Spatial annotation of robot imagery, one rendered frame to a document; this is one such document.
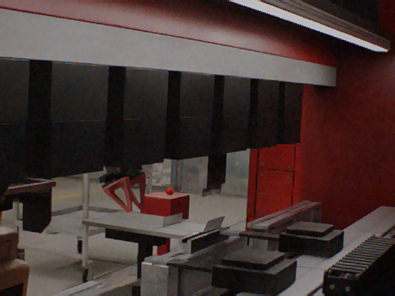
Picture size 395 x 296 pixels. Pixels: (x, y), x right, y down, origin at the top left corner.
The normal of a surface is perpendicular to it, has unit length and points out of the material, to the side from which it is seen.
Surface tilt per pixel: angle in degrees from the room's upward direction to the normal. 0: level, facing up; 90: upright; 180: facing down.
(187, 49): 90
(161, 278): 90
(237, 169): 90
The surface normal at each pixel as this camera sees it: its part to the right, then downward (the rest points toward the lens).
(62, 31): 0.90, 0.07
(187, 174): -0.42, 0.05
